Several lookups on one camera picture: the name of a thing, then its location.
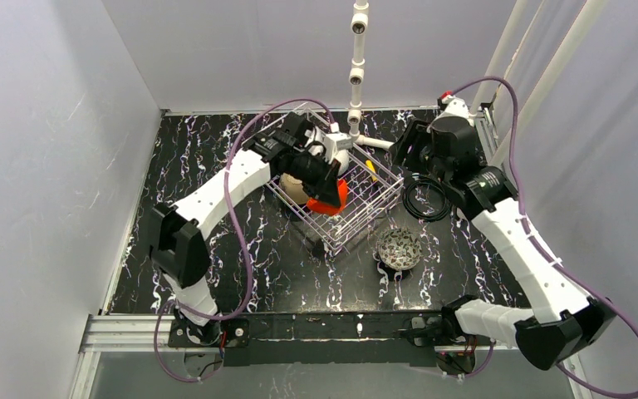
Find glossy orange bowl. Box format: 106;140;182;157
306;179;349;216

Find floral beige bowl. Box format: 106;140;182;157
280;174;309;205

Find white ribbed bowl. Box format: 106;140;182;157
332;150;350;176

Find white wire dish rack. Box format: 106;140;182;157
240;102;405;255

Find brown leaf patterned bowl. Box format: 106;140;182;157
376;228;423;271

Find plain white bowl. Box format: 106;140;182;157
305;128;317;146

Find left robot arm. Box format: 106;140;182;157
147;112;351;328

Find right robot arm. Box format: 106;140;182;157
389;116;615;370

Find yellow black tool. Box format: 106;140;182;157
365;160;380;183

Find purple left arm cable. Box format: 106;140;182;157
154;99;337;386

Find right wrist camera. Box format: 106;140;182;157
436;91;474;126

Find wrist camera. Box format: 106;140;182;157
320;122;355;161
436;91;474;126

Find coiled black cable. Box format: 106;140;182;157
401;174;454;224

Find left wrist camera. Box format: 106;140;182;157
320;122;355;161

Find white PVC pipe frame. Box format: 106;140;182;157
347;1;608;150

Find aluminium front rail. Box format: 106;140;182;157
81;311;489;352

